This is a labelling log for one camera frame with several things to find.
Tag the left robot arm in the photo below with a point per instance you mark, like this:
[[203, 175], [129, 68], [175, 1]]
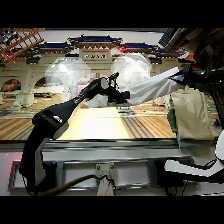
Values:
[[50, 120]]

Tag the beige garment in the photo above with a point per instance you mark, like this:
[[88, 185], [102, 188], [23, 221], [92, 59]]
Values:
[[193, 115]]

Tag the silver frame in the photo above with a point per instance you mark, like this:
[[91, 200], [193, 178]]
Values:
[[133, 155]]

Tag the green garment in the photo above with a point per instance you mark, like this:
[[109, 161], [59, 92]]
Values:
[[172, 120]]

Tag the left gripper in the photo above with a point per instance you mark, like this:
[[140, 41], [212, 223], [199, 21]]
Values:
[[118, 95]]

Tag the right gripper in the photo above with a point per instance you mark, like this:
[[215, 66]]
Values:
[[185, 75]]

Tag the white long-sleeved shirt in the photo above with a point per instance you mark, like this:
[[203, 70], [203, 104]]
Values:
[[151, 88]]

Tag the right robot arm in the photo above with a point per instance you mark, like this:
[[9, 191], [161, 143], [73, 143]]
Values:
[[208, 77]]

